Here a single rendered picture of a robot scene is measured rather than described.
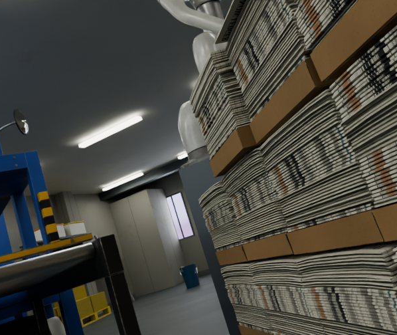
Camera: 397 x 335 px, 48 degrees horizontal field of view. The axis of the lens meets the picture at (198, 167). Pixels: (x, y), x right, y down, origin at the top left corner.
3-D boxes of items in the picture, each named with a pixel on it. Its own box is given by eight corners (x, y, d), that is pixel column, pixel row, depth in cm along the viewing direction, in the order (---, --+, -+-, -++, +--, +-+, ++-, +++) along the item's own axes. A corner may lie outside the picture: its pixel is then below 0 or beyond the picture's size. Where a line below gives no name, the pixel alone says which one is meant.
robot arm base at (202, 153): (191, 173, 199) (188, 162, 200) (235, 156, 190) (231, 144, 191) (172, 173, 182) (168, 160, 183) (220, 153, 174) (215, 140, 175)
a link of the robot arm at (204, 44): (203, 72, 147) (239, 62, 150) (189, 30, 150) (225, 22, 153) (198, 84, 158) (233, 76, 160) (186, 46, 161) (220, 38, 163)
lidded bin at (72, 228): (73, 238, 1022) (70, 226, 1027) (87, 232, 1005) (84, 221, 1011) (57, 241, 974) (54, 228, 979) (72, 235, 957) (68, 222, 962)
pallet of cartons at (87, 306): (81, 321, 947) (72, 285, 961) (120, 310, 907) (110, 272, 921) (32, 342, 821) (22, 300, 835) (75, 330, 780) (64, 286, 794)
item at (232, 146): (267, 162, 121) (262, 147, 122) (311, 129, 93) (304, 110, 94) (213, 178, 117) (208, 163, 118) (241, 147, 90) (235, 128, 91)
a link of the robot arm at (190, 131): (184, 159, 193) (170, 113, 196) (223, 149, 196) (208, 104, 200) (188, 149, 177) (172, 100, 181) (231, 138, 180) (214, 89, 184)
